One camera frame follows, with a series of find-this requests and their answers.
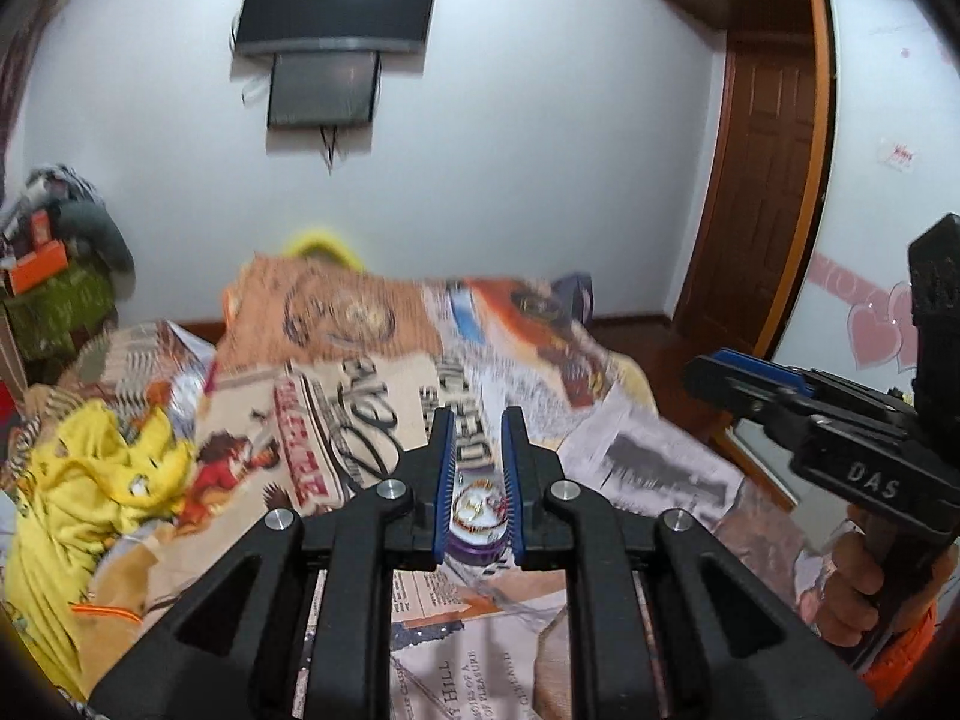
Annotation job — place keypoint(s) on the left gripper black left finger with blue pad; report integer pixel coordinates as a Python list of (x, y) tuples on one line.
[(294, 620)]

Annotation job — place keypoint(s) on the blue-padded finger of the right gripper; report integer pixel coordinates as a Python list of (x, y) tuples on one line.
[(784, 376)]

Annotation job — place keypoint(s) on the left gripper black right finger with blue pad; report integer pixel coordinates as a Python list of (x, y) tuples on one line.
[(664, 621)]

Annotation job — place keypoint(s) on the purple heart jewelry tin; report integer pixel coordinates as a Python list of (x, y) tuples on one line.
[(478, 531)]

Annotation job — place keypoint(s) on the orange sleeve forearm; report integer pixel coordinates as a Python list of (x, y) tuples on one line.
[(894, 664)]

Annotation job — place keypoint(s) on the right hand holding gripper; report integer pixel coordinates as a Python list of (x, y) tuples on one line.
[(846, 613)]

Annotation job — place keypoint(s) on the brown wooden door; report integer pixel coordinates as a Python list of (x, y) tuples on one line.
[(747, 247)]

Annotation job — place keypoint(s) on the white wardrobe door heart stickers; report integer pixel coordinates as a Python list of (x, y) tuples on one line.
[(892, 174)]

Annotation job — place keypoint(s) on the newspaper print blanket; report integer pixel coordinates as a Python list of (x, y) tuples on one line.
[(324, 378)]

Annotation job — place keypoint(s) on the yellow cloth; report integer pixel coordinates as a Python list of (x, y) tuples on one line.
[(84, 487)]

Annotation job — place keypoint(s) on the yellow pillow behind blanket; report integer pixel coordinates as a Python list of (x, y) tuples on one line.
[(318, 244)]

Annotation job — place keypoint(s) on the pile of clothes and boxes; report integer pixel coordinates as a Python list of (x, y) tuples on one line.
[(62, 256)]

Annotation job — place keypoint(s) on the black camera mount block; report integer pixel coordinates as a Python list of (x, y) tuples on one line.
[(935, 305)]

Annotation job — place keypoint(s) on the large wall television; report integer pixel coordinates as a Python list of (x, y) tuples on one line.
[(277, 26)]

